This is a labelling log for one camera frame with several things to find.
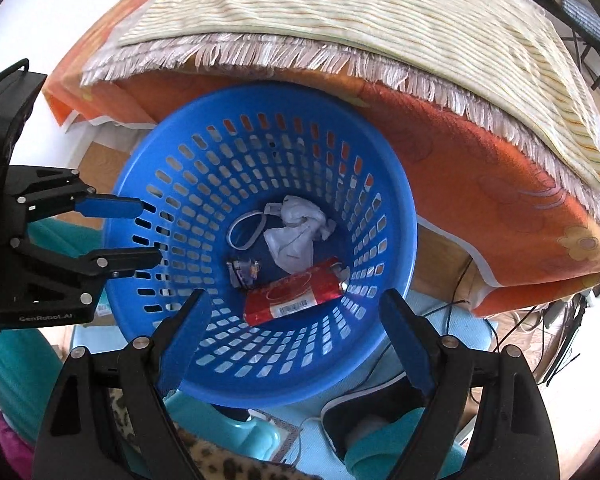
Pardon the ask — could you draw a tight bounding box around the yellow striped fringed blanket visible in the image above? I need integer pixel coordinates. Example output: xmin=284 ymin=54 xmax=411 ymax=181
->
xmin=81 ymin=0 xmax=600 ymax=225

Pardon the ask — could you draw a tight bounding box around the orange floral bed sheet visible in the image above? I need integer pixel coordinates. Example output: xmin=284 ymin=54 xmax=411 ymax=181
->
xmin=43 ymin=0 xmax=600 ymax=316

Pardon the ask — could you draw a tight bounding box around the blue plastic laundry basket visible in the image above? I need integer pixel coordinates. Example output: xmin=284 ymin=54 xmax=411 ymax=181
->
xmin=104 ymin=81 xmax=417 ymax=408

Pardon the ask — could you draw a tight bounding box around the red cardboard box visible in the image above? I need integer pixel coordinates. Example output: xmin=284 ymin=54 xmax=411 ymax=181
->
xmin=242 ymin=257 xmax=351 ymax=326

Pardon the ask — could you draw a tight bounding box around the white tape ring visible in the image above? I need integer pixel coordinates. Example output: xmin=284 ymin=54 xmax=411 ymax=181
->
xmin=226 ymin=202 xmax=284 ymax=252

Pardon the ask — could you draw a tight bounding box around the white plastic bag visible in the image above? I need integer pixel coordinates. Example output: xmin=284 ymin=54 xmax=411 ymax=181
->
xmin=263 ymin=195 xmax=337 ymax=274

